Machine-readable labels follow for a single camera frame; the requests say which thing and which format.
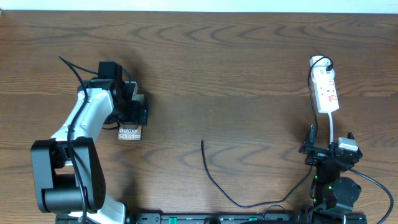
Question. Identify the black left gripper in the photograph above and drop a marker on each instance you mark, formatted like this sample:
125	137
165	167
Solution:
134	117

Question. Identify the white power strip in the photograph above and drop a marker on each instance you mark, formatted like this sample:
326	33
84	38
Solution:
322	75

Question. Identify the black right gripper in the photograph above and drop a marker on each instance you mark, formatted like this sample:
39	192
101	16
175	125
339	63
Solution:
318	154

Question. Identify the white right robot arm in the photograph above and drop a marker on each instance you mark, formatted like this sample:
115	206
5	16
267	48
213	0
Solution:
333	195

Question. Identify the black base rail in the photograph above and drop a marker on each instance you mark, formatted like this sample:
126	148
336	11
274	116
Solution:
273	217

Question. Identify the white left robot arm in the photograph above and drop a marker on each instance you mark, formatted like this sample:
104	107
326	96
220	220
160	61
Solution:
68	177

